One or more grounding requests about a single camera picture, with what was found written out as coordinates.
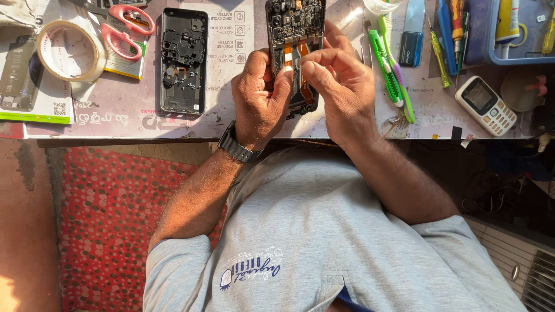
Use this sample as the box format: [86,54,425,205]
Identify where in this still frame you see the pink handled scissors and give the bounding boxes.
[69,0,156,62]

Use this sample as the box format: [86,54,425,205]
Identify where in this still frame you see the dark green tweezers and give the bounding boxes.
[455,12,471,89]

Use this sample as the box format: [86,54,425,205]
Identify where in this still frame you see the person's right hand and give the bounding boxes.
[299,19,380,149]

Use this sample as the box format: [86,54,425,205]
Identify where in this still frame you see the black phone battery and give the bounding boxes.
[0,36,44,112]

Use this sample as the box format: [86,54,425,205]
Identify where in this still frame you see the roll of clear tape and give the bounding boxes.
[36,19,107,83]

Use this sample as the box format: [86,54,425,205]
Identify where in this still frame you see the white yellow battery box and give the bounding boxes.
[101,15,149,81]

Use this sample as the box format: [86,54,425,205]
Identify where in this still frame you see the beige cloth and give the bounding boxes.
[0,0,40,27]

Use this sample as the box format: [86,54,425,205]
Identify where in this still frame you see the white keypad phone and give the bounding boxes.
[455,75,518,138]

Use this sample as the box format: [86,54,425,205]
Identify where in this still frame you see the red yellow screwdriver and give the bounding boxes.
[449,0,466,62]

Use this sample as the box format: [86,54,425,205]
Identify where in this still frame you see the black wrist watch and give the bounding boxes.
[217,120,264,164]

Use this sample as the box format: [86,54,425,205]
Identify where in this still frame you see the blue plastic pry tool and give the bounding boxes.
[436,0,458,77]

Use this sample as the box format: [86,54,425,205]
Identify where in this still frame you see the smartphone with circuit board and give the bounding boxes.
[265,0,327,120]

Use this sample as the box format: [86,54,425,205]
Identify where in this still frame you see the person's left hand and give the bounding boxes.
[231,49,295,151]

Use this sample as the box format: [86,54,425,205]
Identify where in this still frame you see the blue plastic tray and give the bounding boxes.
[464,0,555,66]

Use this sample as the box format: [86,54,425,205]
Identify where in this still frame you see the white ribbed appliance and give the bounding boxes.
[463,216,555,312]

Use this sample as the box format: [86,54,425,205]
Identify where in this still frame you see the red dotted floor mat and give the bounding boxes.
[58,146,229,312]

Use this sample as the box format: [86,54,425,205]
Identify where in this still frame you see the black phone middle frame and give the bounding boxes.
[160,7,210,116]

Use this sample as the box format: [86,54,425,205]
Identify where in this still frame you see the clear plastic cup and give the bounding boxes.
[363,0,406,16]

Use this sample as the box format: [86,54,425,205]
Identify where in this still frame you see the yellow white glue tube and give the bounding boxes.
[495,0,520,60]

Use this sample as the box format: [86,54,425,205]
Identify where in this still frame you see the white green battery package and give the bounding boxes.
[0,0,78,125]

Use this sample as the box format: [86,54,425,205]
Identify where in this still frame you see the green purple toothbrush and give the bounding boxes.
[378,14,416,125]

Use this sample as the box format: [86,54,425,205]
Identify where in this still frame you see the grey t-shirt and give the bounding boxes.
[143,145,529,312]

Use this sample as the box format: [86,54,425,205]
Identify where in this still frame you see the printed work mat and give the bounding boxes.
[25,0,536,140]

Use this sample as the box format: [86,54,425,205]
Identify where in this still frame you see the green utility cutter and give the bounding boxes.
[367,28,404,107]

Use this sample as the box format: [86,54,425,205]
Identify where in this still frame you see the yellow tool handle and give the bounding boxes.
[541,16,555,55]

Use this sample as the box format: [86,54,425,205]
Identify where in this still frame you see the round grey container lid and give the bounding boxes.
[500,66,548,113]

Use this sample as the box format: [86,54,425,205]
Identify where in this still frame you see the green yellow small screwdriver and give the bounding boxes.
[427,16,452,89]

